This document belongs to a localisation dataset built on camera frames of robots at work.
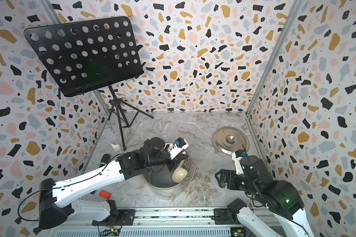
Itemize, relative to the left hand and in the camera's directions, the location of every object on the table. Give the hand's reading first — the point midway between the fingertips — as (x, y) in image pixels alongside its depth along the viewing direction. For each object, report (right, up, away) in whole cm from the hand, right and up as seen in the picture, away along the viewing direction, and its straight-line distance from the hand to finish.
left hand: (187, 154), depth 67 cm
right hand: (+15, -8, -5) cm, 18 cm away
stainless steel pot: (-17, -21, +22) cm, 35 cm away
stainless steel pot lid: (+28, +3, +36) cm, 46 cm away
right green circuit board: (+25, -39, +5) cm, 46 cm away
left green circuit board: (-38, -39, +5) cm, 55 cm away
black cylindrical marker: (-52, -9, +25) cm, 58 cm away
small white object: (-48, -2, +32) cm, 58 cm away
